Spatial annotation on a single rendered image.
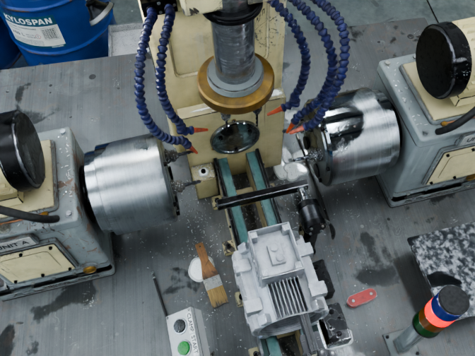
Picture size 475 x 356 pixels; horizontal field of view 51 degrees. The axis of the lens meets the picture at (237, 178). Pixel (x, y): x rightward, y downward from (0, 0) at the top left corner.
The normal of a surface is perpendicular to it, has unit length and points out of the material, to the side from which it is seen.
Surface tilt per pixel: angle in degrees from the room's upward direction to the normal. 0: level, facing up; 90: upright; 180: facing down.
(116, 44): 0
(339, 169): 73
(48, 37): 91
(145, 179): 32
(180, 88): 90
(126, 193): 39
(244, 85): 0
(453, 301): 0
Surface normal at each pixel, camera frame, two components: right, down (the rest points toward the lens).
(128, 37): -0.04, -0.51
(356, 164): 0.22, 0.65
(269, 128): 0.24, 0.83
